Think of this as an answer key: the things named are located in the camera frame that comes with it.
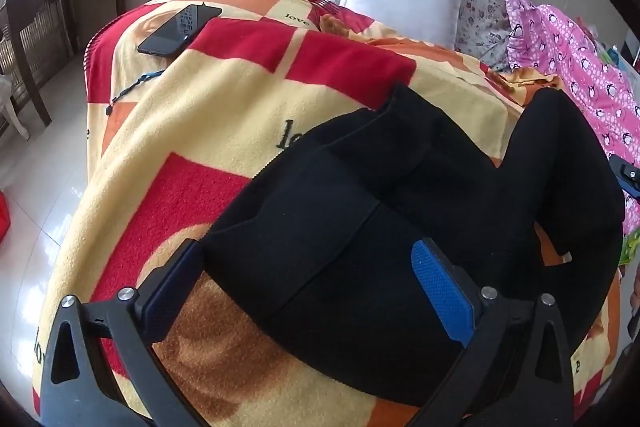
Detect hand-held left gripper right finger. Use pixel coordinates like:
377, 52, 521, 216
411, 237, 574, 427

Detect pink penguin print blanket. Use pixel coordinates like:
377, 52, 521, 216
500, 0, 640, 233

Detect white ornate chair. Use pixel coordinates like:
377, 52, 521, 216
0, 72, 31, 140

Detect red yellow checkered blanket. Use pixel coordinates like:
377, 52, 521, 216
32, 0, 621, 427

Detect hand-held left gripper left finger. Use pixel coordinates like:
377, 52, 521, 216
41, 238, 204, 427

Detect red shopping bag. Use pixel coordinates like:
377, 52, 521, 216
0, 189, 12, 240

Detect black smartphone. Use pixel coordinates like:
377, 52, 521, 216
137, 3, 222, 56

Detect green printed cloth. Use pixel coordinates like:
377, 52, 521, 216
619, 227, 640, 268

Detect black pants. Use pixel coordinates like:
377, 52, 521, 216
200, 84, 626, 408

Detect blue black braided cord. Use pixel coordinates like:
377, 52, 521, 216
106, 69, 166, 115

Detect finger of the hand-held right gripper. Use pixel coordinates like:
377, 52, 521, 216
608, 154, 640, 200

